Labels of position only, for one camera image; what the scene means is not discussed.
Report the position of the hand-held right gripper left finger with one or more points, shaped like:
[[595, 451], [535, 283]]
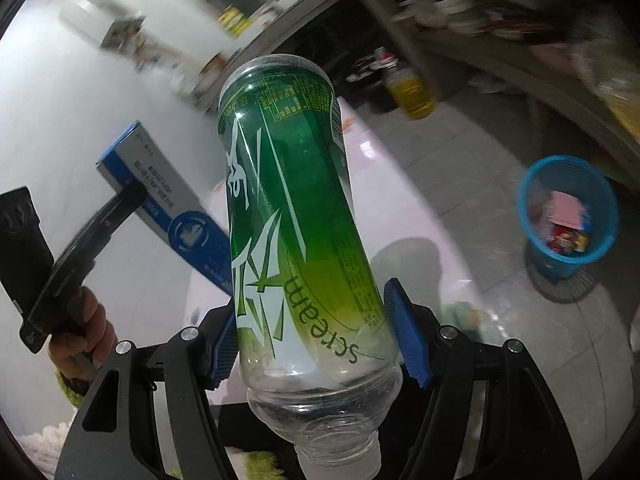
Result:
[[225, 355]]

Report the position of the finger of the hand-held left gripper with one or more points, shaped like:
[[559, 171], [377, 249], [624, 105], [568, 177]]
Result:
[[107, 220]]

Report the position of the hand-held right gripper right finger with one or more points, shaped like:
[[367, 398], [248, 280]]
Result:
[[407, 335]]

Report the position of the white blue toothpaste box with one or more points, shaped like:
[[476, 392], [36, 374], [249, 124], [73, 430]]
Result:
[[170, 210]]

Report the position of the green plastic bottle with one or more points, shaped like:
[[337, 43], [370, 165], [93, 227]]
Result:
[[300, 240]]

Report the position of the blue plastic basket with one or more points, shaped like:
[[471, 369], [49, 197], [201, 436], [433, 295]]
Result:
[[565, 260]]

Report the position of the pink mesh sponge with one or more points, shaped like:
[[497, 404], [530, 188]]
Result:
[[565, 207]]

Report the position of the person's left hand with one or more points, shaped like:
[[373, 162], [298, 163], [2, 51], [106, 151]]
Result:
[[82, 330]]

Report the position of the yellow detergent bottle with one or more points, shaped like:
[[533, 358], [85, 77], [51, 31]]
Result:
[[235, 20]]

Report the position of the cooking oil bottle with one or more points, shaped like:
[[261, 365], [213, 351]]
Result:
[[410, 95]]

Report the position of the white rag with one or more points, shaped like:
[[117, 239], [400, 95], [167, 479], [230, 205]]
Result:
[[492, 83]]

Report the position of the grey concrete counter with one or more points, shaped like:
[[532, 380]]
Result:
[[300, 20]]

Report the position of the clear bag with yellow contents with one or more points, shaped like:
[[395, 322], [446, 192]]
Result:
[[625, 105]]

